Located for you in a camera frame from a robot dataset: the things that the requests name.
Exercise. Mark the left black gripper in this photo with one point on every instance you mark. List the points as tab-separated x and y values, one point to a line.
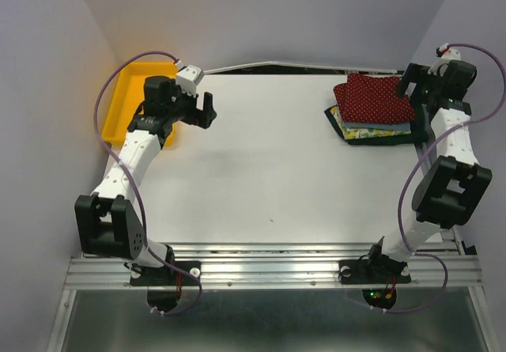
202	119

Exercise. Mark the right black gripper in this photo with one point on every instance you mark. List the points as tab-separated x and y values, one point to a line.
414	73

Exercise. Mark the red polka dot skirt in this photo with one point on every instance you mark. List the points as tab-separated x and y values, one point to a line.
365	99

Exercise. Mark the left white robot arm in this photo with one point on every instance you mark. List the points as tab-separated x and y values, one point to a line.
111	221

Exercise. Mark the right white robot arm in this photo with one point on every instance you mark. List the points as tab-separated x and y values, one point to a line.
452	188

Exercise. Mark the light blue folded skirt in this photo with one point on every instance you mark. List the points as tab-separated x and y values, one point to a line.
379	126

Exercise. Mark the yellow plastic tray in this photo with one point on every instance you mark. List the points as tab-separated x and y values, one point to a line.
127	96

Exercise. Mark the yellow floral folded skirt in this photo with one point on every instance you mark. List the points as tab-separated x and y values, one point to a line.
350	133

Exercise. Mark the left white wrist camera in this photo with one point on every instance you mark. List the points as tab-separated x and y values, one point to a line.
188	77

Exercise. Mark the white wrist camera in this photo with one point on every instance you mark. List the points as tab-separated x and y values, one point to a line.
445	53
188	77

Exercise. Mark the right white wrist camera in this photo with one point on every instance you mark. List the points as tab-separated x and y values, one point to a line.
445	53

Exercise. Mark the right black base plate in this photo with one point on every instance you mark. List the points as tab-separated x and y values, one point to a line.
379	289

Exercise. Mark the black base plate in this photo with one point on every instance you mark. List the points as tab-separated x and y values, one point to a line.
168	293
379	289

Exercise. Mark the aluminium rail frame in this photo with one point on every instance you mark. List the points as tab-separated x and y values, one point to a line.
269	200

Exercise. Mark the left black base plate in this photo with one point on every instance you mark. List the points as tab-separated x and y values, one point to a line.
168	293

